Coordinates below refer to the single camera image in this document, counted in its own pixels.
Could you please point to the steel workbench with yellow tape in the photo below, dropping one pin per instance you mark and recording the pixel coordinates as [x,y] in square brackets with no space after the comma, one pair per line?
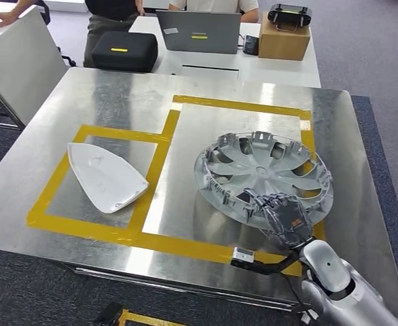
[192,180]

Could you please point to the white plastic panel part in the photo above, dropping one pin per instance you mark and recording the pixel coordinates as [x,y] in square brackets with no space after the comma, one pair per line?
[103,175]

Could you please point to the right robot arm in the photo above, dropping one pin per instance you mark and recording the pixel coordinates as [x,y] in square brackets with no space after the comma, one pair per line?
[338,288]

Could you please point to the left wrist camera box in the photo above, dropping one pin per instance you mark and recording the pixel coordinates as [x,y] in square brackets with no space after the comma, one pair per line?
[107,315]

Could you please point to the white office desk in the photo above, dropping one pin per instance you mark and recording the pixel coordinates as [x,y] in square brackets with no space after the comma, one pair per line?
[253,67]

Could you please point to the grey laptop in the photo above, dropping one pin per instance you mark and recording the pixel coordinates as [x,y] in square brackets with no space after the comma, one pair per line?
[199,33]

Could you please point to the yellow tape on workbench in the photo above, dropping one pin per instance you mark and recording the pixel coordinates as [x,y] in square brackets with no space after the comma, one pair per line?
[151,180]

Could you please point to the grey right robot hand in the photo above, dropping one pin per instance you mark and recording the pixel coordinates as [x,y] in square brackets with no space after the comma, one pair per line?
[287,218]

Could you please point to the black case with yellow mark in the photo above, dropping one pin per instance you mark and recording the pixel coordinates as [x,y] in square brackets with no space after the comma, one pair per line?
[124,51]

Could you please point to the yellow floor tape square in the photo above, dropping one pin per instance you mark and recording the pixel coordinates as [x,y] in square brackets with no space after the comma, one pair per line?
[144,318]

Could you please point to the cardboard box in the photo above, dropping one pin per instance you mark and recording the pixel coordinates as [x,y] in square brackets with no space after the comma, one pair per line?
[284,42]

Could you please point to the black right camera bracket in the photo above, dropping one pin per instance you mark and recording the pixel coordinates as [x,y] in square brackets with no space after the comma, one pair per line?
[266,267]

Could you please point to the silver plastic wheel hubcap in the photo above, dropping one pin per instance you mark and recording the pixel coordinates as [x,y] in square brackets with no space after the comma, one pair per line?
[263,173]

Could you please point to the black office chair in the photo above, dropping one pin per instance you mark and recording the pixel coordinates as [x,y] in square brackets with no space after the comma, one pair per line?
[46,13]

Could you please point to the black handheld controller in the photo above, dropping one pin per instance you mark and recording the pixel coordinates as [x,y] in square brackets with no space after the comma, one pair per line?
[288,14]

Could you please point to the small black device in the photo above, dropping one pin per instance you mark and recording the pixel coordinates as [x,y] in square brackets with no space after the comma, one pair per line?
[251,45]

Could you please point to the person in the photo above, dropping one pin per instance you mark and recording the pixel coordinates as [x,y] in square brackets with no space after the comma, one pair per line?
[216,6]
[107,22]

